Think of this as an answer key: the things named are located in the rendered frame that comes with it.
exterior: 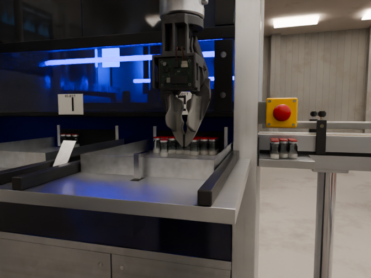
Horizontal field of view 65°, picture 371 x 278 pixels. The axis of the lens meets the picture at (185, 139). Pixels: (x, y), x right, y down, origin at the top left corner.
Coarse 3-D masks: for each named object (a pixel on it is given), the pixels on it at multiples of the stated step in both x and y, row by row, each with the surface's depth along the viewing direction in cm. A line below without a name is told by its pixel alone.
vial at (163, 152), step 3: (162, 141) 74; (165, 141) 74; (162, 144) 74; (165, 144) 74; (162, 147) 74; (165, 147) 74; (162, 150) 74; (165, 150) 74; (162, 153) 74; (165, 153) 74; (162, 156) 74; (165, 156) 74
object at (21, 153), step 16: (0, 144) 78; (16, 144) 82; (32, 144) 88; (48, 144) 95; (96, 144) 76; (112, 144) 84; (0, 160) 61; (16, 160) 60; (32, 160) 59; (48, 160) 59
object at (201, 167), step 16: (128, 144) 75; (144, 144) 85; (96, 160) 55; (112, 160) 54; (128, 160) 54; (144, 160) 53; (160, 160) 52; (176, 160) 51; (192, 160) 50; (208, 160) 50; (160, 176) 52; (176, 176) 51; (192, 176) 51; (208, 176) 50
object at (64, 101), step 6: (60, 96) 86; (66, 96) 86; (72, 96) 85; (78, 96) 85; (60, 102) 86; (66, 102) 86; (78, 102) 85; (60, 108) 87; (66, 108) 86; (78, 108) 85; (60, 114) 87; (66, 114) 86; (72, 114) 86; (78, 114) 85
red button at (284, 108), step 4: (280, 104) 68; (284, 104) 68; (276, 108) 68; (280, 108) 67; (284, 108) 67; (288, 108) 67; (276, 112) 68; (280, 112) 67; (284, 112) 67; (288, 112) 67; (276, 116) 68; (280, 116) 67; (284, 116) 67; (288, 116) 67; (280, 120) 68; (284, 120) 68
